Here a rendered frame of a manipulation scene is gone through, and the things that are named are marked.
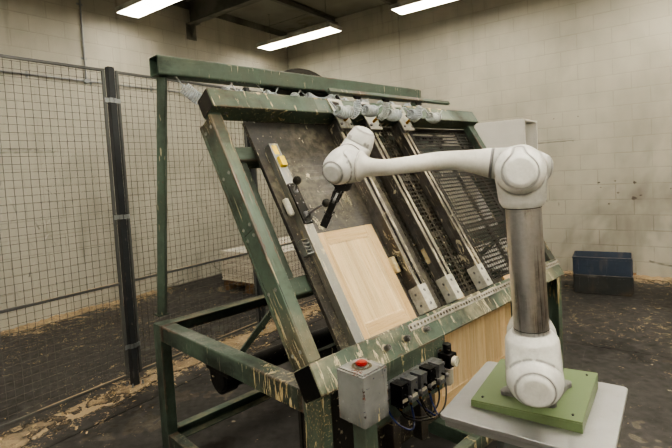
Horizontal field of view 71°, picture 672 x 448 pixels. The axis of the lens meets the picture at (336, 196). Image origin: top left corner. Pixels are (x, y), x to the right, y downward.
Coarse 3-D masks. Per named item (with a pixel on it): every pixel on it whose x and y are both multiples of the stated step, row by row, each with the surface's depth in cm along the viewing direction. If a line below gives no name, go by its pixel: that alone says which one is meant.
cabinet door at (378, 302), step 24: (336, 240) 210; (360, 240) 219; (336, 264) 202; (360, 264) 211; (384, 264) 220; (360, 288) 203; (384, 288) 212; (360, 312) 196; (384, 312) 204; (408, 312) 213
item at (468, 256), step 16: (400, 128) 284; (400, 144) 285; (416, 176) 278; (432, 176) 276; (432, 192) 271; (448, 208) 269; (448, 224) 265; (464, 240) 260; (464, 256) 259; (480, 272) 253; (480, 288) 254
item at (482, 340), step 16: (480, 320) 285; (496, 320) 299; (448, 336) 260; (464, 336) 272; (480, 336) 285; (496, 336) 299; (464, 352) 272; (480, 352) 285; (496, 352) 299; (464, 368) 272; (480, 368) 285; (464, 384) 271; (448, 400) 260
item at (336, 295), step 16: (272, 144) 215; (272, 160) 213; (288, 176) 210; (288, 192) 206; (304, 224) 201; (320, 256) 196; (320, 272) 195; (336, 288) 192; (336, 304) 190; (352, 320) 188; (352, 336) 185
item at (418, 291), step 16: (336, 112) 246; (336, 128) 248; (352, 128) 248; (336, 144) 248; (368, 192) 235; (368, 208) 236; (384, 208) 234; (384, 224) 229; (384, 240) 230; (400, 240) 228; (400, 256) 224; (416, 272) 222; (416, 288) 218; (416, 304) 219; (432, 304) 217
